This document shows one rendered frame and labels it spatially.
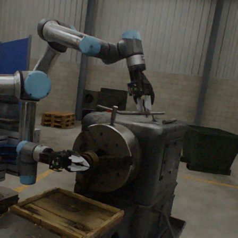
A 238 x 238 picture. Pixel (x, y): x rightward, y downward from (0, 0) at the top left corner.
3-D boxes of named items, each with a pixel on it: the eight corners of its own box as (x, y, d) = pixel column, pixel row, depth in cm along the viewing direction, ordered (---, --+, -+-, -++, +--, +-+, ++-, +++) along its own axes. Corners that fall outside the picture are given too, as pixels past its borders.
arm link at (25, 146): (26, 156, 129) (28, 138, 127) (44, 161, 123) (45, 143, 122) (14, 158, 122) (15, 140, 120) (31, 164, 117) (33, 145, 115)
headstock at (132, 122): (117, 163, 203) (125, 111, 196) (180, 180, 180) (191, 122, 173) (69, 180, 153) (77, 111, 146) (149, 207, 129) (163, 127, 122)
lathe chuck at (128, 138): (76, 175, 142) (88, 116, 135) (130, 197, 127) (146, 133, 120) (66, 178, 134) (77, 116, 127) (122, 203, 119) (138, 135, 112)
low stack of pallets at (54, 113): (53, 121, 1021) (54, 110, 1013) (75, 125, 1004) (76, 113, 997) (39, 125, 900) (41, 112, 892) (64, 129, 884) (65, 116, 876)
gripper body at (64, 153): (59, 173, 107) (37, 166, 113) (73, 169, 115) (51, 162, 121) (61, 154, 106) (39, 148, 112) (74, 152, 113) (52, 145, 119)
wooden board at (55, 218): (57, 194, 132) (58, 186, 131) (123, 219, 114) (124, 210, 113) (8, 213, 106) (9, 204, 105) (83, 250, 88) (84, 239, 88)
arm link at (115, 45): (92, 45, 118) (111, 36, 111) (109, 51, 126) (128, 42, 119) (95, 63, 118) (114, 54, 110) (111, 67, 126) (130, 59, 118)
